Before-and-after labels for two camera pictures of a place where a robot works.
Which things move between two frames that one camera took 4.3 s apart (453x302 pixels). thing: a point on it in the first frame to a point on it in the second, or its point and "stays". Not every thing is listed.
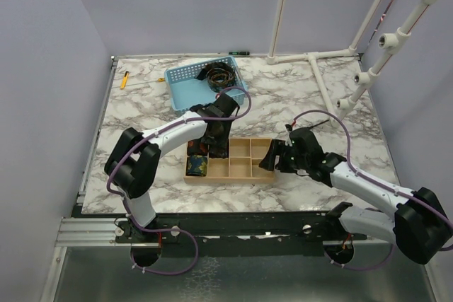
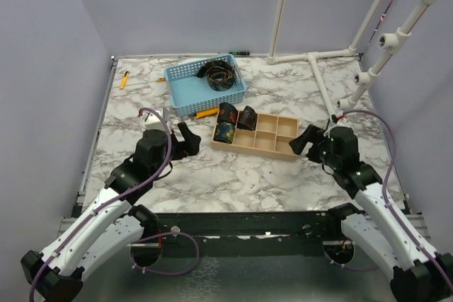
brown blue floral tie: [217, 137] to [248, 119]
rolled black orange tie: [219, 76] stays
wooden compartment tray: [242, 165] to [270, 138]
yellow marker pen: [124, 80] stays
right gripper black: [277, 148] to [313, 134]
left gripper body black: [225, 122] to [174, 146]
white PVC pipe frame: [312, 56] stays
